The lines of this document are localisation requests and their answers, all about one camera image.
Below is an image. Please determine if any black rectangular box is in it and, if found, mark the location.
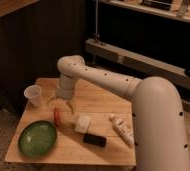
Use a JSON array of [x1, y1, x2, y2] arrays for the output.
[[83, 133, 107, 147]]

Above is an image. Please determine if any green ceramic bowl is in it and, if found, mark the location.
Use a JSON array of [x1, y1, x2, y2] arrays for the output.
[[18, 120, 57, 158]]

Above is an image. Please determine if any metal shelf rail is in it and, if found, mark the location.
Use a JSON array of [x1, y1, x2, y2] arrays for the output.
[[85, 38, 190, 90]]

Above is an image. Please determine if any white tube bottle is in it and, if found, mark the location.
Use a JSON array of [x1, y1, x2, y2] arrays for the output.
[[109, 114, 134, 146]]

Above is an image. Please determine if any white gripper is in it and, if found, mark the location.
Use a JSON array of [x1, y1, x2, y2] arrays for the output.
[[46, 75, 75, 114]]

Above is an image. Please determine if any clear plastic cup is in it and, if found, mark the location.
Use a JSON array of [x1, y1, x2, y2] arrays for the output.
[[24, 85, 43, 107]]

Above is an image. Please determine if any white sponge block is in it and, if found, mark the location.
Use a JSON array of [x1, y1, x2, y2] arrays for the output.
[[75, 115, 91, 133]]

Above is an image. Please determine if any upper wooden shelf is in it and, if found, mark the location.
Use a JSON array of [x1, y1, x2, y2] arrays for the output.
[[100, 0, 190, 23]]

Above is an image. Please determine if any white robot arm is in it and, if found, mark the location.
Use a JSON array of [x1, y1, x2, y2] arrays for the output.
[[56, 55, 190, 171]]

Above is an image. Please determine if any red pepper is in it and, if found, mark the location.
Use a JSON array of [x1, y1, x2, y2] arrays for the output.
[[54, 108, 60, 127]]

